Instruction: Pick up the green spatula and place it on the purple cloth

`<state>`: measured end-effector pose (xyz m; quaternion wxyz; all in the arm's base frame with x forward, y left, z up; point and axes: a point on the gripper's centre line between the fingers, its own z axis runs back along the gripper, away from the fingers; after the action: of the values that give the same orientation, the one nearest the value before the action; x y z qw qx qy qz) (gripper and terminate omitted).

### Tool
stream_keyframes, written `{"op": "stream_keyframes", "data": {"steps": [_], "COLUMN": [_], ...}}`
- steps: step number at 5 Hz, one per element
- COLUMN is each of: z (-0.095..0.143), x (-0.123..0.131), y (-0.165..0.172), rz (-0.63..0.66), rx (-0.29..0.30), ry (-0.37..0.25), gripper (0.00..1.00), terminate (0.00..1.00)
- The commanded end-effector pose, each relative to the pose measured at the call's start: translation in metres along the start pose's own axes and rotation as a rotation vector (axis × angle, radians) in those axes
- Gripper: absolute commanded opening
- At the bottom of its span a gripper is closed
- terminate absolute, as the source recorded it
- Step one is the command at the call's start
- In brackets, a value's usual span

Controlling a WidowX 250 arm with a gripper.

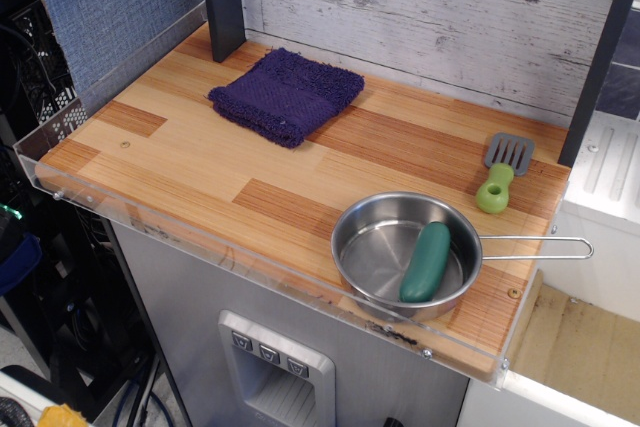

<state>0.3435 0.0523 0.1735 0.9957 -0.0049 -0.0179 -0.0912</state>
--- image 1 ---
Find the purple folded towel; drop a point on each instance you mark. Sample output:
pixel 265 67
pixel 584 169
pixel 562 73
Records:
pixel 285 97

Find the steel pan with wire handle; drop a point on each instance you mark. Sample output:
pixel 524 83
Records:
pixel 372 243

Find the silver toy fridge cabinet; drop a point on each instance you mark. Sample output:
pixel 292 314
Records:
pixel 243 354

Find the clear acrylic guard rail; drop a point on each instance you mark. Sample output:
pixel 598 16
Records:
pixel 157 159

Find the grey green toy spatula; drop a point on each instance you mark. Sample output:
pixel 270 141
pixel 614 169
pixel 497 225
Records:
pixel 508 156

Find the dark grey right post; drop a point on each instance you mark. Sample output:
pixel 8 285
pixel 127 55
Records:
pixel 586 106

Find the dark grey left post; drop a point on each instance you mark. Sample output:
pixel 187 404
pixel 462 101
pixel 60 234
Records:
pixel 226 27

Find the white toy sink unit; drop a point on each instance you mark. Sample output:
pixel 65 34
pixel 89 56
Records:
pixel 577 349

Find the dark grey post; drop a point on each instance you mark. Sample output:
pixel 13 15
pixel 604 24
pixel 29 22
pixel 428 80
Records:
pixel 226 27
pixel 586 106

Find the black plastic crate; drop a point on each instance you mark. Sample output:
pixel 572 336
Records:
pixel 35 79

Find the green toy cucumber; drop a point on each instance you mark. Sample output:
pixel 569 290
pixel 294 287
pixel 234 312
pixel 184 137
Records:
pixel 427 264

